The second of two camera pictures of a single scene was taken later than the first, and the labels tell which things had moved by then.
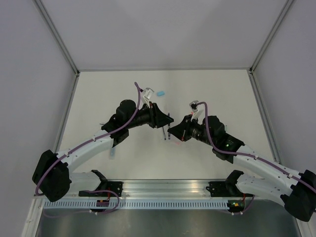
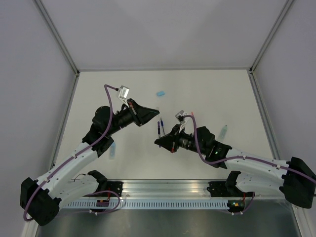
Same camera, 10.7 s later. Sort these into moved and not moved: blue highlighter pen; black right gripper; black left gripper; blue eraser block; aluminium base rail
Moved: black right gripper; black left gripper
Not moved: blue highlighter pen; blue eraser block; aluminium base rail
